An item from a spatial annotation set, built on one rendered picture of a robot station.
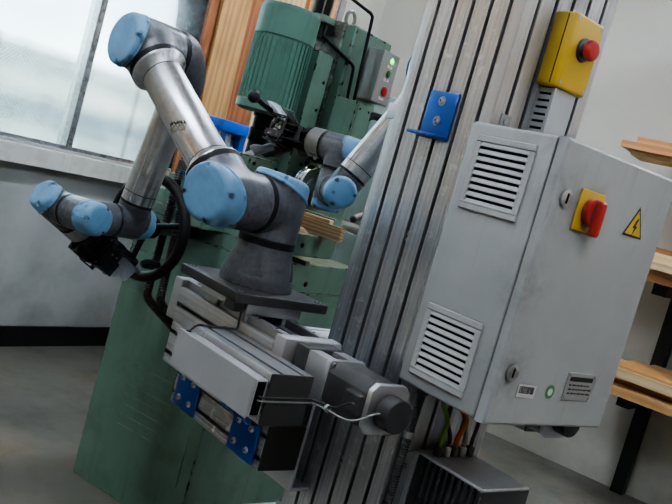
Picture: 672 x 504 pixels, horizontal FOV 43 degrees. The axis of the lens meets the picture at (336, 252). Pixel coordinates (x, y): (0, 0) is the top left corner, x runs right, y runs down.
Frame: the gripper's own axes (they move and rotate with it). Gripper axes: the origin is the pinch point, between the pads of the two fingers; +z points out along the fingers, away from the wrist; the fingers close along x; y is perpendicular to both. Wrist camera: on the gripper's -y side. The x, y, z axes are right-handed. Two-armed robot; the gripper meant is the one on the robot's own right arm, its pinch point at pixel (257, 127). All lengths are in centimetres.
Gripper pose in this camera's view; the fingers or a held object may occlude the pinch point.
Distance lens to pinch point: 231.6
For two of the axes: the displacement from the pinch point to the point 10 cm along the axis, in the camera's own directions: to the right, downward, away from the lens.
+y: -4.7, -2.6, -8.4
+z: -8.0, -2.9, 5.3
